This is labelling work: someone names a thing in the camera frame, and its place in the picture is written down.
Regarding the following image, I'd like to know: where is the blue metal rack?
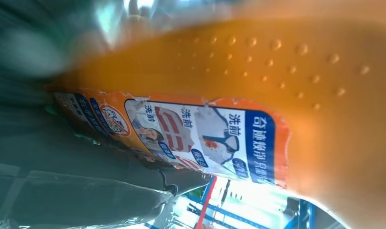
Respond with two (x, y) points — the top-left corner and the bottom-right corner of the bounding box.
(145, 176), (317, 229)

